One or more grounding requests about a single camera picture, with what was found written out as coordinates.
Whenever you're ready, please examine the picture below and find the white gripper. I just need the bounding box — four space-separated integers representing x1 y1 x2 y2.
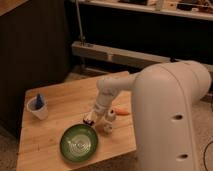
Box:
88 96 113 123

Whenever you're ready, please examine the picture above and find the black and white eraser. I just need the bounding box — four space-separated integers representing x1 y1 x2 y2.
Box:
83 116 95 126

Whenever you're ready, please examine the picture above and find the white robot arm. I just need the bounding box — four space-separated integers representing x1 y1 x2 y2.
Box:
84 61 211 171

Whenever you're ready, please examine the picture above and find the green glass plate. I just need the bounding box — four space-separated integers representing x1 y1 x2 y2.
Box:
59 124 99 163

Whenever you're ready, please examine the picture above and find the orange carrot toy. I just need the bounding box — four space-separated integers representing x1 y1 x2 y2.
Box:
113 108 130 116

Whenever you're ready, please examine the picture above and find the blue object in cup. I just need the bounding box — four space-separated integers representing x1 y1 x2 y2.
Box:
35 94 44 110

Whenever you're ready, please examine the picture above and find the white plastic cup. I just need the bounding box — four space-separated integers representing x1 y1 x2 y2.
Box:
26 97 48 120

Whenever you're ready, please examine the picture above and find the metal vertical pole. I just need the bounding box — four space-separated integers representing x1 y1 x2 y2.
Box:
75 0 85 45

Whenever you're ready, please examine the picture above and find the grey metal shelf rail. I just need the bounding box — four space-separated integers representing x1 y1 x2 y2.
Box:
71 40 213 73

